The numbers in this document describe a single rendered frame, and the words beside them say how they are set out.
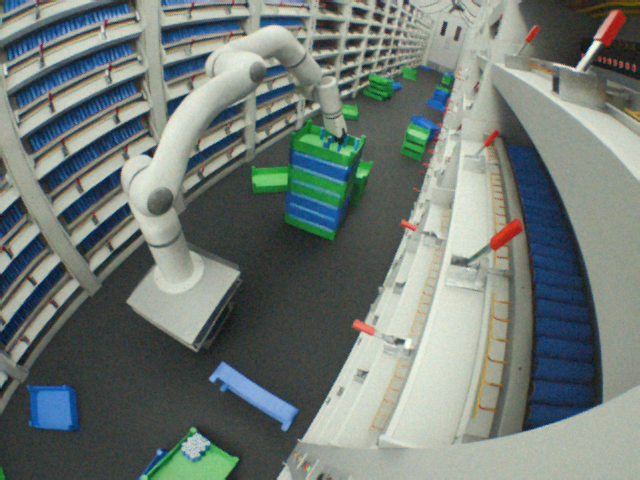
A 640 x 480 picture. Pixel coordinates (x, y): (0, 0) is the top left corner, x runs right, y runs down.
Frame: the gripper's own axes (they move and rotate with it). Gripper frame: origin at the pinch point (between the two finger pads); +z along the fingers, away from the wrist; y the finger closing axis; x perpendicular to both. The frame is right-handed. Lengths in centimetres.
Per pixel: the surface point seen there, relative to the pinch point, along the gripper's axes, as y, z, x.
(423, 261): 70, -32, -30
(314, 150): -2.4, -0.5, -12.2
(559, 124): 78, -76, -35
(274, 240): -4, 38, -50
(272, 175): -56, 50, -23
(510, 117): 66, -49, 3
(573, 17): 72, -75, 17
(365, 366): 77, -21, -53
